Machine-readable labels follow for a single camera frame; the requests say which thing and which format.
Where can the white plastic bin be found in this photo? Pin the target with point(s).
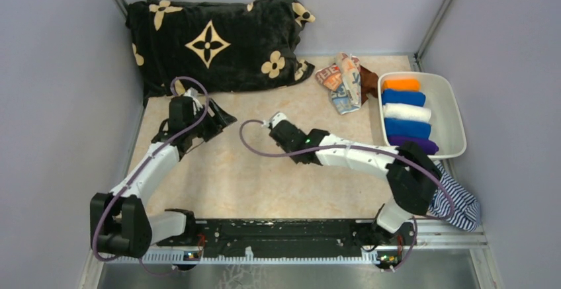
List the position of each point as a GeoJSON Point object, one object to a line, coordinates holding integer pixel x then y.
{"type": "Point", "coordinates": [447, 128]}

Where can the purple rolled towel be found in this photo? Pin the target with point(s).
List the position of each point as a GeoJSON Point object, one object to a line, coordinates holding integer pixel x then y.
{"type": "Point", "coordinates": [429, 147]}

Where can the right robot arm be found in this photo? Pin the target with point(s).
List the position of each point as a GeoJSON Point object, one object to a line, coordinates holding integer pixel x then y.
{"type": "Point", "coordinates": [409, 172]}

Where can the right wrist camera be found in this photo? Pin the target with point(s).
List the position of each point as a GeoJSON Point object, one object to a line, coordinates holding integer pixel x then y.
{"type": "Point", "coordinates": [276, 119]}

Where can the orange blue patterned towel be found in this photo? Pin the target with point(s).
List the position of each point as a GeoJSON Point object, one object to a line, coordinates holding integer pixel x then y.
{"type": "Point", "coordinates": [343, 79]}

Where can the white rolled towel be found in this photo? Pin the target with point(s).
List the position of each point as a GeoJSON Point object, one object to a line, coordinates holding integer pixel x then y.
{"type": "Point", "coordinates": [409, 112]}

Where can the blue rolled towel upper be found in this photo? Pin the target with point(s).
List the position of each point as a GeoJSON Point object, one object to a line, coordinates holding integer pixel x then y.
{"type": "Point", "coordinates": [414, 98]}

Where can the orange rolled towel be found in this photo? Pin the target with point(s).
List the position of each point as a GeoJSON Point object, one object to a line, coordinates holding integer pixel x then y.
{"type": "Point", "coordinates": [401, 85]}

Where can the black pillow with beige flowers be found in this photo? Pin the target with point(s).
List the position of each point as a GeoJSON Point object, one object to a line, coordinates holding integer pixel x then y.
{"type": "Point", "coordinates": [222, 47]}

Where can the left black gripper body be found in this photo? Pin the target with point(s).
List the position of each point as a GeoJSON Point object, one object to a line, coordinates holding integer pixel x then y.
{"type": "Point", "coordinates": [196, 128]}

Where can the blue rolled towel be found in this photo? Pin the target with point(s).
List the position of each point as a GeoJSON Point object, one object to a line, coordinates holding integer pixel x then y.
{"type": "Point", "coordinates": [414, 98]}
{"type": "Point", "coordinates": [409, 128]}

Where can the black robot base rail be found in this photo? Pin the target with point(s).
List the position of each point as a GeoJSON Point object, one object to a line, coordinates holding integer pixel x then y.
{"type": "Point", "coordinates": [278, 241]}

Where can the blue rolled towel lower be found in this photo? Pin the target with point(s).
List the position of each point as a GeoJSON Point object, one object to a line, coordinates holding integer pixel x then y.
{"type": "Point", "coordinates": [409, 128]}

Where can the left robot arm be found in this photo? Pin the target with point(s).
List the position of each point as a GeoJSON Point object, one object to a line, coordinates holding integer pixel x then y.
{"type": "Point", "coordinates": [120, 225]}

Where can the brown towel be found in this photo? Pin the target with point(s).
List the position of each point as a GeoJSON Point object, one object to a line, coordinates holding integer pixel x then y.
{"type": "Point", "coordinates": [369, 84]}

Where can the blue white striped towel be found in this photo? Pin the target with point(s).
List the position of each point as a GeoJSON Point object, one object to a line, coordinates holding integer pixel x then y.
{"type": "Point", "coordinates": [467, 211]}

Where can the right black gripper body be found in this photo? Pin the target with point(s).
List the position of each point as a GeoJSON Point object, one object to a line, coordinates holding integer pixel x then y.
{"type": "Point", "coordinates": [292, 153]}

